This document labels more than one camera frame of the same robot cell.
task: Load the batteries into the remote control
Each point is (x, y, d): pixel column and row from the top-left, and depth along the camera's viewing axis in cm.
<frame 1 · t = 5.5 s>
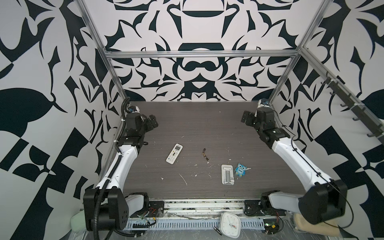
left hand: (148, 116, 82), fingers open
right hand: (252, 112, 81), fingers open
white remote control: (174, 153, 93), point 2 cm above the table
black gold battery: (203, 152, 96), on the table
black gold battery 2: (207, 159, 93), on the table
silver metal phone stand: (227, 172, 86), point 2 cm above the table
blue owl toy: (240, 170, 87), point 2 cm above the table

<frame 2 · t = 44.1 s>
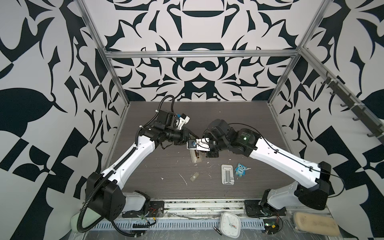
left hand: (198, 136, 71), fingers closed
right hand: (198, 144, 69), fingers closed
white remote control: (196, 155, 70), point 23 cm above the table
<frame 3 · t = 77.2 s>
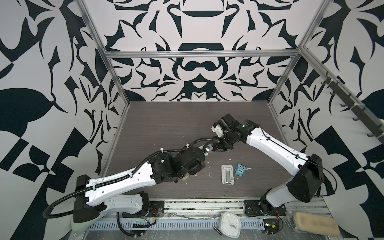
left hand: (198, 150, 68), fingers open
right hand: (211, 148, 77), fingers closed
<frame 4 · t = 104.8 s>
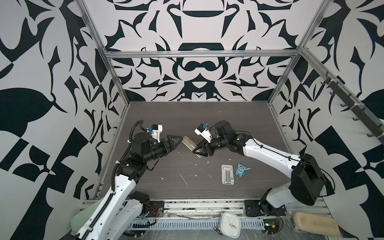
left hand: (180, 138, 69), fingers open
right hand: (196, 148, 75), fingers open
